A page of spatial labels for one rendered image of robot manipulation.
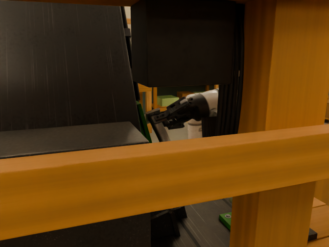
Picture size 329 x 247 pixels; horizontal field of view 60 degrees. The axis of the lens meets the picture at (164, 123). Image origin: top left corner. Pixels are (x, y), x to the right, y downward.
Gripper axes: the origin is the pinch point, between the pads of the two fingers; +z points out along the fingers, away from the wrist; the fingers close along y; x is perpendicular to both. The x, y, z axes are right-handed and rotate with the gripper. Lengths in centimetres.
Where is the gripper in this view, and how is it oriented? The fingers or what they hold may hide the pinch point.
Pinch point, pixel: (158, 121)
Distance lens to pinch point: 79.6
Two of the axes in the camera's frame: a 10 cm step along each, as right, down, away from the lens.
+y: 0.5, -5.0, -8.6
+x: 4.1, 8.0, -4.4
